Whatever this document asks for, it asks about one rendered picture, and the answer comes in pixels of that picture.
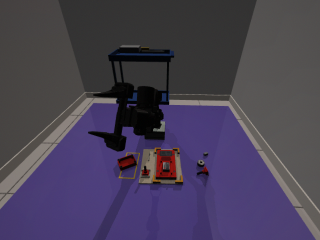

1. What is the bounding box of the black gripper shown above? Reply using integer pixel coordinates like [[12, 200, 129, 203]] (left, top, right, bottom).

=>
[[88, 82, 134, 152]]

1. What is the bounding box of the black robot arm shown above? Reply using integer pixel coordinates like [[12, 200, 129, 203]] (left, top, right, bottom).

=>
[[128, 86, 164, 136]]

